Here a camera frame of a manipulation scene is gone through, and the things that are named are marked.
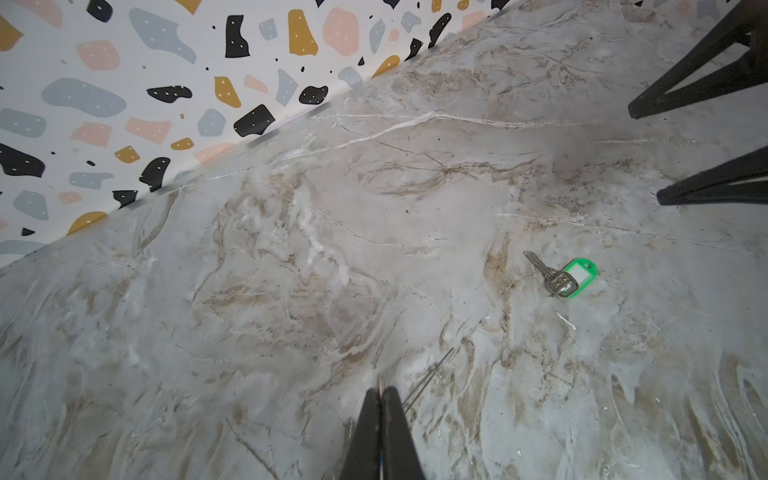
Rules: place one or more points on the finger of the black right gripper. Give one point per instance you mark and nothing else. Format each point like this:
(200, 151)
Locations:
(745, 24)
(742, 180)

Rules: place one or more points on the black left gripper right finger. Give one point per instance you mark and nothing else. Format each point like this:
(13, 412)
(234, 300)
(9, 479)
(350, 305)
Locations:
(399, 459)

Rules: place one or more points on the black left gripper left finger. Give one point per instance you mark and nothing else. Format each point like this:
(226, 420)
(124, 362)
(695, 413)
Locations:
(363, 458)

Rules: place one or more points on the small silver key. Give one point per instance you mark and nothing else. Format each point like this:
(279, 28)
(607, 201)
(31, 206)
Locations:
(557, 282)

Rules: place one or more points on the green key tag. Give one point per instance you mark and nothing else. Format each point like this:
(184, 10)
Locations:
(584, 272)

